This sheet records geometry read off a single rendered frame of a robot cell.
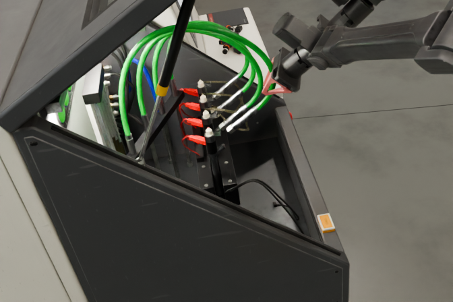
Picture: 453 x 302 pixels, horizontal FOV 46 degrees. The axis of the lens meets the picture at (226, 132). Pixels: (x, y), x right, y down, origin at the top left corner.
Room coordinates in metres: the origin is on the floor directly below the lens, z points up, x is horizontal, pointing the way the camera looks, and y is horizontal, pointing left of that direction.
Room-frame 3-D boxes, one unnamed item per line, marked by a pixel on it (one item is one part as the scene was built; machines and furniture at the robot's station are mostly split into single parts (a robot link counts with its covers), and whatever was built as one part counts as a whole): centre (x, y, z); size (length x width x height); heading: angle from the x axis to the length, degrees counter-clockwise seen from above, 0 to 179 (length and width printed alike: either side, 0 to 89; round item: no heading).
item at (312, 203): (1.10, -0.19, 0.87); 0.62 x 0.04 x 0.16; 2
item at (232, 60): (1.80, -0.08, 0.97); 0.70 x 0.22 x 0.03; 2
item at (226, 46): (1.83, -0.08, 1.01); 0.23 x 0.11 x 0.06; 2
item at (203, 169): (1.21, 0.05, 0.91); 0.34 x 0.10 x 0.15; 2
